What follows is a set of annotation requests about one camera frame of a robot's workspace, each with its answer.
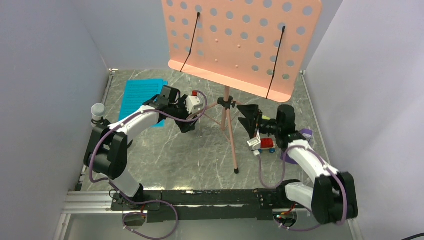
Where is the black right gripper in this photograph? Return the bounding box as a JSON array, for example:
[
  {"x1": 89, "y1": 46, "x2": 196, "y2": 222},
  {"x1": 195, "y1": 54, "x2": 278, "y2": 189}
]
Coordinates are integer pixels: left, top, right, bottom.
[{"x1": 236, "y1": 105, "x2": 282, "y2": 141}]

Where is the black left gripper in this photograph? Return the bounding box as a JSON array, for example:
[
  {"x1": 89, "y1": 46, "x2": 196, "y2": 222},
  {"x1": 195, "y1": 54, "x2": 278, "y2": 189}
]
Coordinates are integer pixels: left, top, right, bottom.
[{"x1": 169, "y1": 95, "x2": 199, "y2": 133}]

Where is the blue sheet music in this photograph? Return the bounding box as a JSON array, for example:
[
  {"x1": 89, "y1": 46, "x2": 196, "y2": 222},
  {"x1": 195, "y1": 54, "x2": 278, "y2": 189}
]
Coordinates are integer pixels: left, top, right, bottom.
[{"x1": 118, "y1": 78, "x2": 168, "y2": 121}]

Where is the pink music stand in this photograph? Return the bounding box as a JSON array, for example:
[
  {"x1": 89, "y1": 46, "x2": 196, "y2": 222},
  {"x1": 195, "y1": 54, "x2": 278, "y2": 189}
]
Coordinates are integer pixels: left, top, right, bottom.
[{"x1": 160, "y1": 0, "x2": 324, "y2": 175}]

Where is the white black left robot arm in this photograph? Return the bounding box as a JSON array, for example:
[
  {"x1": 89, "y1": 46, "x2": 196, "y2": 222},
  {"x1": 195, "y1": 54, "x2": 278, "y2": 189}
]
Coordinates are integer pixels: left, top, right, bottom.
[{"x1": 83, "y1": 85, "x2": 208, "y2": 210}]

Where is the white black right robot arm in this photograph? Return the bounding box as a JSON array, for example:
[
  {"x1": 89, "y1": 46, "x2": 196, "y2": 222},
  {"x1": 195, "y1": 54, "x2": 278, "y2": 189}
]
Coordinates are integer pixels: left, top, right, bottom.
[{"x1": 237, "y1": 104, "x2": 359, "y2": 225}]

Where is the red wooden toy car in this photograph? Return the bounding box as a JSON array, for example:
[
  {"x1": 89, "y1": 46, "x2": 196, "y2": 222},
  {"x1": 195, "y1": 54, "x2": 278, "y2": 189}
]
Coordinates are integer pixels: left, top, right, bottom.
[{"x1": 253, "y1": 138, "x2": 276, "y2": 156}]

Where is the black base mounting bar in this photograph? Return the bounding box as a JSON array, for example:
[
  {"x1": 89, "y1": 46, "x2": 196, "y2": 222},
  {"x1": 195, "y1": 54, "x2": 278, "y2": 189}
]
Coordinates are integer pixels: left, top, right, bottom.
[{"x1": 109, "y1": 188, "x2": 300, "y2": 223}]

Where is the grey microphone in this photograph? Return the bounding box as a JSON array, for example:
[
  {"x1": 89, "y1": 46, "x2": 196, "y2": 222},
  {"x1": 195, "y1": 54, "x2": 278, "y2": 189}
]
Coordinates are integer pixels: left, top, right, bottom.
[{"x1": 91, "y1": 103, "x2": 111, "y2": 128}]

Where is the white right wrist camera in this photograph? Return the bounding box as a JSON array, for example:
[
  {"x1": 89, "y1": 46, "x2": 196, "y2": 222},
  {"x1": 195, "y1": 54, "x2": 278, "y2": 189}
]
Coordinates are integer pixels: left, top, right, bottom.
[{"x1": 247, "y1": 130, "x2": 261, "y2": 152}]

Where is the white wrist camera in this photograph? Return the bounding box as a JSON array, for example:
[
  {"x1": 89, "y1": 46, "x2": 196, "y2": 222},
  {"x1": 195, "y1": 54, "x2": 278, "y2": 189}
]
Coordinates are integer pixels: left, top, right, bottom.
[
  {"x1": 247, "y1": 130, "x2": 261, "y2": 152},
  {"x1": 185, "y1": 91, "x2": 205, "y2": 114}
]

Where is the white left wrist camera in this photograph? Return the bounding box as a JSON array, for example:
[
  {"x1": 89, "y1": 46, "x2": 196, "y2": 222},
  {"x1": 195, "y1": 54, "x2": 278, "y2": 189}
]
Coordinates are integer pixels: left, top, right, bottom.
[{"x1": 185, "y1": 91, "x2": 205, "y2": 114}]

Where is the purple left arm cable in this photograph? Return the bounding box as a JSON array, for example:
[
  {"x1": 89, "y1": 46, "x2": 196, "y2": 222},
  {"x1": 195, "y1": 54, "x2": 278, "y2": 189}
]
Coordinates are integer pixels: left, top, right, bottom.
[{"x1": 88, "y1": 90, "x2": 208, "y2": 240}]

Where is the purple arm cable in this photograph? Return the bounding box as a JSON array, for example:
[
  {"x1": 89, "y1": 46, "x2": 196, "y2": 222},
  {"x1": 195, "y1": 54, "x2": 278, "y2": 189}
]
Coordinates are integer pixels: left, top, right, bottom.
[
  {"x1": 256, "y1": 145, "x2": 349, "y2": 232},
  {"x1": 88, "y1": 90, "x2": 208, "y2": 240}
]

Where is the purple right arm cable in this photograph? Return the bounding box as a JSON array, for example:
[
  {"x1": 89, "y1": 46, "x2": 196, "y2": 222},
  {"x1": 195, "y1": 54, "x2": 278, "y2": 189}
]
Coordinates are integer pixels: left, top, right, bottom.
[{"x1": 256, "y1": 145, "x2": 349, "y2": 232}]

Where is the aluminium frame rail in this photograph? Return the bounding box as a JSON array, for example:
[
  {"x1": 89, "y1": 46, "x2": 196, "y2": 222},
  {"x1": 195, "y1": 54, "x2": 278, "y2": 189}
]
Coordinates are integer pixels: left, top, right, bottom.
[{"x1": 54, "y1": 191, "x2": 363, "y2": 240}]

